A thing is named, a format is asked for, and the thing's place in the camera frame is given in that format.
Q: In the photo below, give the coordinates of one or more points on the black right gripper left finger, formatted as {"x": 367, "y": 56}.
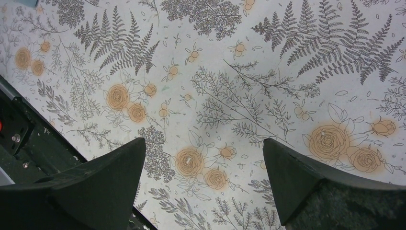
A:
{"x": 96, "y": 195}

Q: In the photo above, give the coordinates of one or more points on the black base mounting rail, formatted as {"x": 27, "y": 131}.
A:
{"x": 31, "y": 149}

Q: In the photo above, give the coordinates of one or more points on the floral patterned table mat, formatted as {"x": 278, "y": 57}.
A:
{"x": 205, "y": 82}

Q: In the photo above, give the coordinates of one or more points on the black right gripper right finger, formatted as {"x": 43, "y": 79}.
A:
{"x": 310, "y": 195}

